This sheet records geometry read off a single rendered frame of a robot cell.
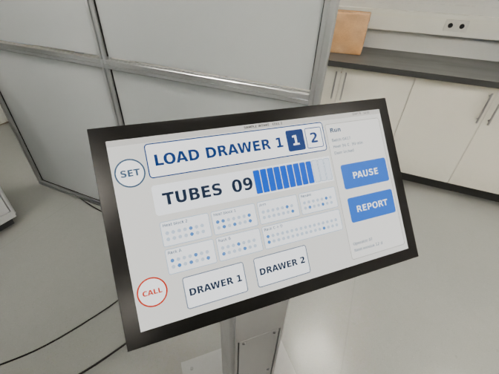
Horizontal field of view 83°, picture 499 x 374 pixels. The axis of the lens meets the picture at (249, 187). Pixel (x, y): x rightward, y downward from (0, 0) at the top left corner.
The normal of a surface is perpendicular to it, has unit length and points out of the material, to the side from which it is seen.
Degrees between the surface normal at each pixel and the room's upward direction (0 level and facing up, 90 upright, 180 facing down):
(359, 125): 50
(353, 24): 88
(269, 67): 90
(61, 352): 0
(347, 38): 90
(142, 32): 90
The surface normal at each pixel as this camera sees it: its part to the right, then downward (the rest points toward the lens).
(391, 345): 0.04, -0.80
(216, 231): 0.29, -0.08
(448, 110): -0.39, 0.54
